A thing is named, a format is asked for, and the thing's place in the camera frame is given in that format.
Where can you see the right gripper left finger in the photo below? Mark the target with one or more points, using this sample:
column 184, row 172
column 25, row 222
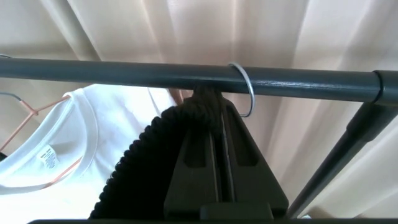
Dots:
column 192, row 180

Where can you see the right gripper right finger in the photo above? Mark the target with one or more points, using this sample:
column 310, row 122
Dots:
column 252, row 180

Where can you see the black garment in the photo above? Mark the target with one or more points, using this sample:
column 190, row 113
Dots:
column 149, row 171

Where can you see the white printed t-shirt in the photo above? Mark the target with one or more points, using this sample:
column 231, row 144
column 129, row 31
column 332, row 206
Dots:
column 118, row 124

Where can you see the black clothes rack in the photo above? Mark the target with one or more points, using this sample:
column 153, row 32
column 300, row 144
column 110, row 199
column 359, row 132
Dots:
column 155, row 74

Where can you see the beige curtain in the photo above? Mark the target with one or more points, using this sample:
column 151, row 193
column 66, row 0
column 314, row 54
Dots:
column 186, row 31

